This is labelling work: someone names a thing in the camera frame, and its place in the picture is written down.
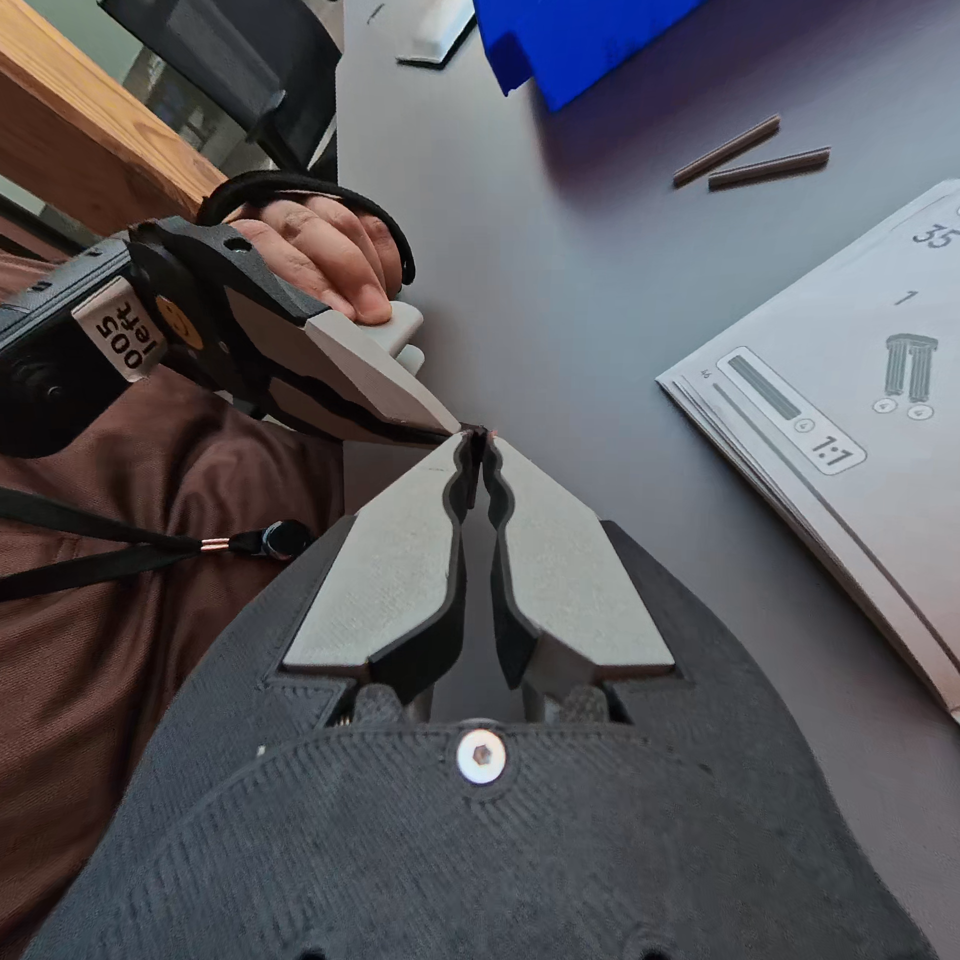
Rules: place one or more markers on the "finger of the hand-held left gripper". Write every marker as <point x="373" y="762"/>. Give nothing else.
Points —
<point x="375" y="367"/>
<point x="307" y="401"/>

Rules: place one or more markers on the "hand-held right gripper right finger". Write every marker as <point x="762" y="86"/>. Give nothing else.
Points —
<point x="577" y="592"/>

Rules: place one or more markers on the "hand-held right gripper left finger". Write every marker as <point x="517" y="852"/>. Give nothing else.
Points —
<point x="375" y="585"/>

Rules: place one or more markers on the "person's left hand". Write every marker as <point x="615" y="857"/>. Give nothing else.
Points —
<point x="315" y="240"/>

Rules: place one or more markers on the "wooden beam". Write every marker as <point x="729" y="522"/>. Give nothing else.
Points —
<point x="75" y="127"/>

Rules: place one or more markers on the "person's brown trousers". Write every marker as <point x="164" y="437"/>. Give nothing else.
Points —
<point x="112" y="712"/>

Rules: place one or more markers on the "black office chair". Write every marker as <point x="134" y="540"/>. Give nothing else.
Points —
<point x="240" y="60"/>

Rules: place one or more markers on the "white stand base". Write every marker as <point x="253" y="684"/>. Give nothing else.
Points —
<point x="435" y="30"/>

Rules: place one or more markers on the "building instruction booklet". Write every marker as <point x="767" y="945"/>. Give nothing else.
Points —
<point x="825" y="337"/>

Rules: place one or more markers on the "blue storage bin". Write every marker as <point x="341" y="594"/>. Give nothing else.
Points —
<point x="570" y="45"/>

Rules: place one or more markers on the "dark plastic axle rod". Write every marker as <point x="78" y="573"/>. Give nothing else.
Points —
<point x="726" y="150"/>
<point x="769" y="168"/>

